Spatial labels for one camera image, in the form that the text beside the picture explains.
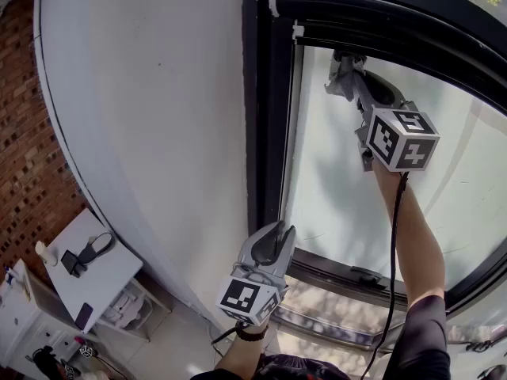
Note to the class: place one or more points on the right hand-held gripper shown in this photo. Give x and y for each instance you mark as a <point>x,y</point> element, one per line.
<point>400,141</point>

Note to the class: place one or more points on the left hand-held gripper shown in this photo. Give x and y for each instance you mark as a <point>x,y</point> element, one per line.
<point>241,295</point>

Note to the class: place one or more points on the grey cloth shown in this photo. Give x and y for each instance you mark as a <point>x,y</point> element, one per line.
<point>344,79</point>

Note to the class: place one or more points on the frosted window glass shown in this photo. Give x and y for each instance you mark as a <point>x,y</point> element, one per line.
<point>336,192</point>

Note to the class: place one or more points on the person's right forearm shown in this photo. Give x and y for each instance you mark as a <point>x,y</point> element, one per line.
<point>416,244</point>

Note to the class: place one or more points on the person's left forearm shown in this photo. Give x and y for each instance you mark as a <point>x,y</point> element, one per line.
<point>241,354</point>

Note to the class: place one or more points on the dark brown wristband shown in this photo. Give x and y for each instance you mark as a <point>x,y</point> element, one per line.
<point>253,335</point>

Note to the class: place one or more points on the black-framed glass window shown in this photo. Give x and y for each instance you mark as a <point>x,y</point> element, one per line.
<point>253,93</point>

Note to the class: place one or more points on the white storage shelf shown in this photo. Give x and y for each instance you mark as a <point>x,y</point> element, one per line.
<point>126,311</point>

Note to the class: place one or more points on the white side table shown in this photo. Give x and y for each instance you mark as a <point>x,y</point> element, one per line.
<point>103,275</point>

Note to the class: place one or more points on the person's black printed shirt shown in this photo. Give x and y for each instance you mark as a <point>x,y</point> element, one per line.
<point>424,339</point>

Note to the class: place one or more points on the purple phone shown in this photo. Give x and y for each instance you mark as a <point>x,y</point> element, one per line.
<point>84,316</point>

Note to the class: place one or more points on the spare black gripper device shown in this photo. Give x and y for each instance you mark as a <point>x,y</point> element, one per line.
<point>85,350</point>

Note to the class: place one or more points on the white board panel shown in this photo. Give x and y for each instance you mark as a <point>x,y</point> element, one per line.
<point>467,327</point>

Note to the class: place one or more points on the white bottle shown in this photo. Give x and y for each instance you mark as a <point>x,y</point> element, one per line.
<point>44,253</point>

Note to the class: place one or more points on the black metal hook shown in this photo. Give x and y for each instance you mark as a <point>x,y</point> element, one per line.
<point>479,344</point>

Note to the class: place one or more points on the white drawer cabinet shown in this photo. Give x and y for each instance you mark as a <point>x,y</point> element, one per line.
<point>24,323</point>

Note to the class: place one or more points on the white frame end clip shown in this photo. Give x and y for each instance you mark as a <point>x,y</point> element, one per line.
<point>273,2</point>
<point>297,32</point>

